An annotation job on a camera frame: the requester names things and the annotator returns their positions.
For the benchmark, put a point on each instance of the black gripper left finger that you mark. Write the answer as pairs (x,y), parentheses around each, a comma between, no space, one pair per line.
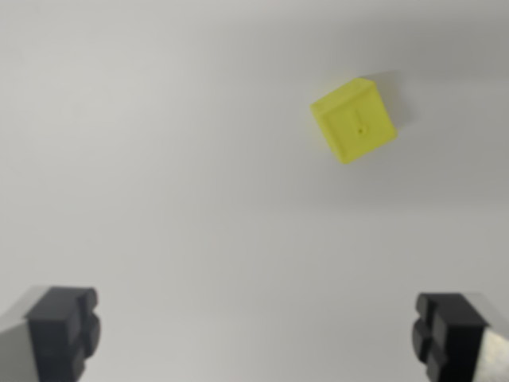
(55,338)

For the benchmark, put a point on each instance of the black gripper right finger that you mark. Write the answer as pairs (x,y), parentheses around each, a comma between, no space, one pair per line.
(449,338)

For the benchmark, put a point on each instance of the yellow cube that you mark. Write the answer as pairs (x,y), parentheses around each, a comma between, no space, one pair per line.
(354,123)

